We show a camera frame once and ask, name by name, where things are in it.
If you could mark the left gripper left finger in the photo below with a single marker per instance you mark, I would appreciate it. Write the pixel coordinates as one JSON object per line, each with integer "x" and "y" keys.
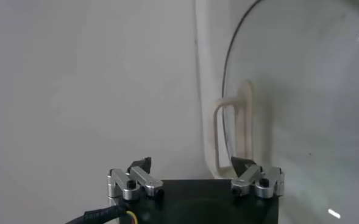
{"x": 150, "y": 184}

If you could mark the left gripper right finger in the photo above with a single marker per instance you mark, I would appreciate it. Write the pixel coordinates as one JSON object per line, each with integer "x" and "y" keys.
{"x": 244, "y": 182}

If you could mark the round glass pot lid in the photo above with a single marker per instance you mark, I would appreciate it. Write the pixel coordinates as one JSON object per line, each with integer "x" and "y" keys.
{"x": 304, "y": 106}

